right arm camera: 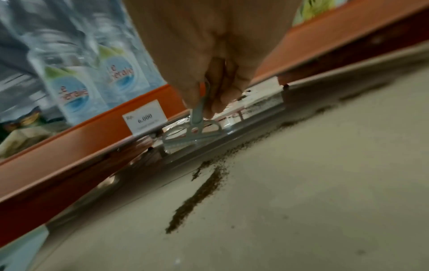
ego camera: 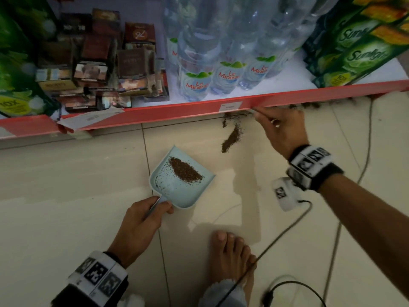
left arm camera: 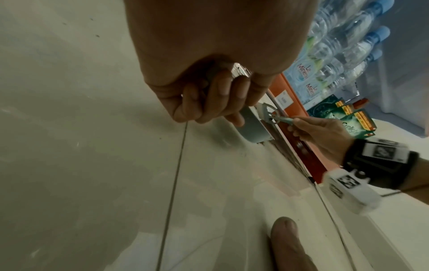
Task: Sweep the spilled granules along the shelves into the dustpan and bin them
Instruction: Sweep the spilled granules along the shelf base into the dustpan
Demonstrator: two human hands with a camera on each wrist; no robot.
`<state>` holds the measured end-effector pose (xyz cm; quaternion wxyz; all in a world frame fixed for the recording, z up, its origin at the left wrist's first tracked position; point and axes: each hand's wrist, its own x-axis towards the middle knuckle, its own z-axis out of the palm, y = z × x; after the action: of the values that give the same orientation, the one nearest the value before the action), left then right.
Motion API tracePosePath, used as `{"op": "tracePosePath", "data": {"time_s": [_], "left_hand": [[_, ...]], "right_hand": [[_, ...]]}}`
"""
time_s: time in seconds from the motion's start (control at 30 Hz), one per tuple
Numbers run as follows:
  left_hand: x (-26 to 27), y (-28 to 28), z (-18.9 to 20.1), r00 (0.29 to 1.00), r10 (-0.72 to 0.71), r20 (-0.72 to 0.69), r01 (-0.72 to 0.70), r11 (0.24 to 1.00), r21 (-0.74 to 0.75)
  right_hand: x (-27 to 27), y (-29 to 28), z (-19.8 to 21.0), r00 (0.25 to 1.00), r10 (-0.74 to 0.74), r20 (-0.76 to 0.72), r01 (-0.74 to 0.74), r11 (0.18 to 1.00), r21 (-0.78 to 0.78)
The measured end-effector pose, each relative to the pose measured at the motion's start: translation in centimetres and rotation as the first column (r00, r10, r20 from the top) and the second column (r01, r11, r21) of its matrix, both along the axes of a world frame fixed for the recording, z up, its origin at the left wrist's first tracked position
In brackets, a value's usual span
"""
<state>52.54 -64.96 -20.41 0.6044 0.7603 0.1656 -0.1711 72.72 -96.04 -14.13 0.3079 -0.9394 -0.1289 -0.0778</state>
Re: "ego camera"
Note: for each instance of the light blue small brush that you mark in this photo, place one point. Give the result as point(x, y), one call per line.
point(255, 111)

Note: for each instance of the person's right hand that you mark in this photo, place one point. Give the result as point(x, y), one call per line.
point(284, 131)

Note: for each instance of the loose white paper label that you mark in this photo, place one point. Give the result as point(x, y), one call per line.
point(89, 118)

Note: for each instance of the light blue plastic dustpan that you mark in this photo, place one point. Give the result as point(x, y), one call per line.
point(185, 196)

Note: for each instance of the person's left hand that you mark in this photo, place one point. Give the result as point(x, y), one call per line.
point(137, 230)

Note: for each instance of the person's right foot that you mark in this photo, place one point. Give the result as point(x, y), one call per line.
point(230, 255)

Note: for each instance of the row of clear water bottles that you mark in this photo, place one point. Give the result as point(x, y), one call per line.
point(223, 44)

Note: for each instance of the person's right forearm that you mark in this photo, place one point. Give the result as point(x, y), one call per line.
point(367, 220)

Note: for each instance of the store shelf with red edge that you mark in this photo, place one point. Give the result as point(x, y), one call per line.
point(175, 113)

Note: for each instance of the stack of small brown packets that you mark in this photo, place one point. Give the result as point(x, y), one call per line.
point(96, 60)

